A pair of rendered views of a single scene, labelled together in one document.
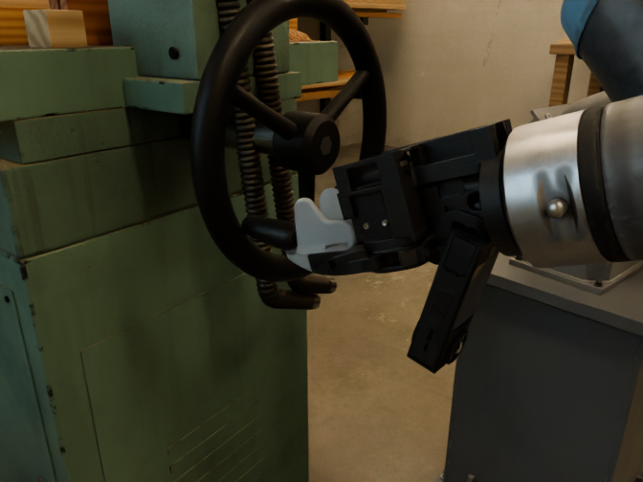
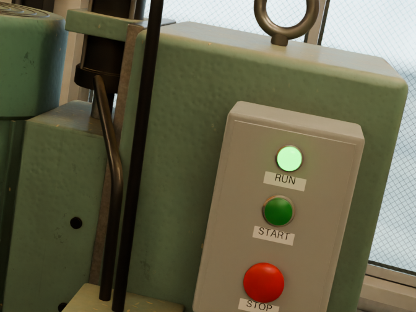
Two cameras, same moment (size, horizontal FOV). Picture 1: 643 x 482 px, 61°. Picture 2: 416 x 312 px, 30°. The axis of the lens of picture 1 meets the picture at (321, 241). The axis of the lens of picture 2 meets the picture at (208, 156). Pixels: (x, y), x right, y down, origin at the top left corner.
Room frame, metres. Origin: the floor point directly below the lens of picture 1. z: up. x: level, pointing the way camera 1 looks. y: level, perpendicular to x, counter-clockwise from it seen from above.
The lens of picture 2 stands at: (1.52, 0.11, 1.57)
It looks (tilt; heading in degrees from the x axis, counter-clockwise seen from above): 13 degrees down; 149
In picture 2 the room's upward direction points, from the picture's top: 10 degrees clockwise
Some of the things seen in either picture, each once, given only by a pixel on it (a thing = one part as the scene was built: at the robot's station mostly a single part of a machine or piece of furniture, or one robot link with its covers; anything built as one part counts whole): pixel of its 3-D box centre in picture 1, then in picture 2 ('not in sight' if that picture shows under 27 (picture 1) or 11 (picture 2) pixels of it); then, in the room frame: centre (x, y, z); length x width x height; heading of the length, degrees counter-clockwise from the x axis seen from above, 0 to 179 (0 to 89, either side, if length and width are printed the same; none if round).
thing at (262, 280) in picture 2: not in sight; (264, 282); (1.08, 0.44, 1.36); 0.03 x 0.01 x 0.03; 53
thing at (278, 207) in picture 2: not in sight; (278, 212); (1.08, 0.44, 1.42); 0.02 x 0.01 x 0.02; 53
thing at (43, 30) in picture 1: (55, 29); not in sight; (0.56, 0.26, 0.92); 0.04 x 0.04 x 0.03; 57
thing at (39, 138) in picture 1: (136, 109); not in sight; (0.71, 0.24, 0.82); 0.40 x 0.21 x 0.04; 143
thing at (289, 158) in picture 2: not in sight; (289, 158); (1.08, 0.44, 1.46); 0.02 x 0.01 x 0.02; 53
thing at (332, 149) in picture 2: not in sight; (277, 218); (1.05, 0.46, 1.40); 0.10 x 0.06 x 0.16; 53
